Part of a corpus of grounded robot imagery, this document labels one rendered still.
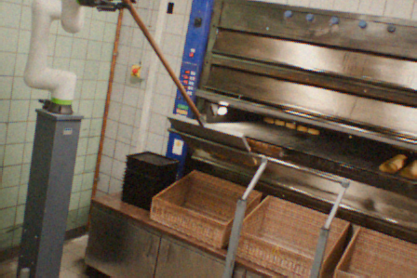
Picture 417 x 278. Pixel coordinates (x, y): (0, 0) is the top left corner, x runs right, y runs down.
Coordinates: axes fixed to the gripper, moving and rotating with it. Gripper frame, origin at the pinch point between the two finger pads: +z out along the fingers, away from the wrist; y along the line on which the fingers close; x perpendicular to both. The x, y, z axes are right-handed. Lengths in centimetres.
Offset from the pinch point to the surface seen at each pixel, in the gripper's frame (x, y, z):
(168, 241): -140, 66, -4
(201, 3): -94, -87, -45
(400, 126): -128, -45, 103
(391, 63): -110, -75, 89
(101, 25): -97, -54, -120
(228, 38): -110, -72, -21
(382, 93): -119, -60, 88
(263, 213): -166, 21, 35
